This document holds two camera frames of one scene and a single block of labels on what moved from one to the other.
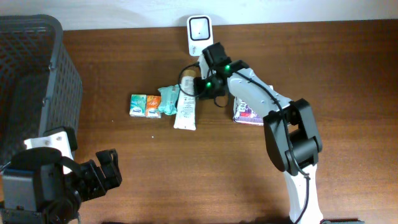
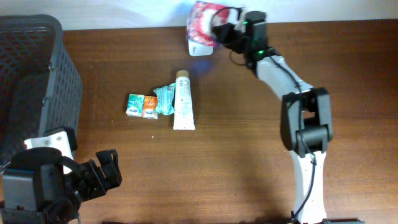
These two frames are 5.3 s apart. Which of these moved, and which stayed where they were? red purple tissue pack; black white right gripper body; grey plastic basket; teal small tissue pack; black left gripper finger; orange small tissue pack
Moved: orange small tissue pack; red purple tissue pack; black white right gripper body
Stayed: teal small tissue pack; black left gripper finger; grey plastic basket
